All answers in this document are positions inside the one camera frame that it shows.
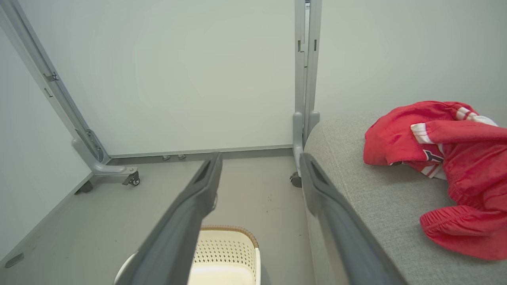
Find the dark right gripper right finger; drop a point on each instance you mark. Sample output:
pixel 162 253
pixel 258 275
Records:
pixel 340 229

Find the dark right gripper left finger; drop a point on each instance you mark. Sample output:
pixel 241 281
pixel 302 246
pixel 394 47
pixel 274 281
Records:
pixel 178 229

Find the red white striped jersey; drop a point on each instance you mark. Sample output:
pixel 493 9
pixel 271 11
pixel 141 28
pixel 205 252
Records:
pixel 388 138

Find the plain red garment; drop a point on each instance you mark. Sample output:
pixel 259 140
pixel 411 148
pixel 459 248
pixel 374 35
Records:
pixel 475 178

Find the cream perforated laundry basket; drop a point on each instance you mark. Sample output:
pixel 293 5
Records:
pixel 225 253

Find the black partition caster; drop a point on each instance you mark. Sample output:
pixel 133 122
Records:
pixel 295 180
pixel 132 180

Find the dark grey partition foot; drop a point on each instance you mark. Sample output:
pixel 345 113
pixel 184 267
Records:
pixel 84 187

